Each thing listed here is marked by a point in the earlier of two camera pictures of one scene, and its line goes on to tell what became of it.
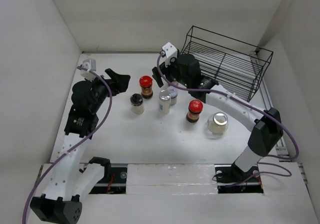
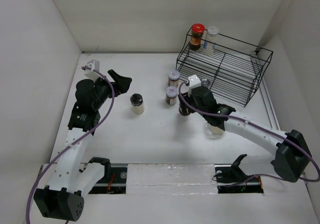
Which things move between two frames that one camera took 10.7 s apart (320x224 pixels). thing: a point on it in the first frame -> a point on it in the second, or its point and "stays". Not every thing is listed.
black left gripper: [120, 85] stays
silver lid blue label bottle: [165, 97] -> [210, 40]
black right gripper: [166, 68] -> [188, 96]
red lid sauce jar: [145, 81] -> [197, 31]
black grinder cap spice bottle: [138, 106] stays
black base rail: [113, 180] stays
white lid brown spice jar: [173, 91] stays
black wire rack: [235, 66] stays
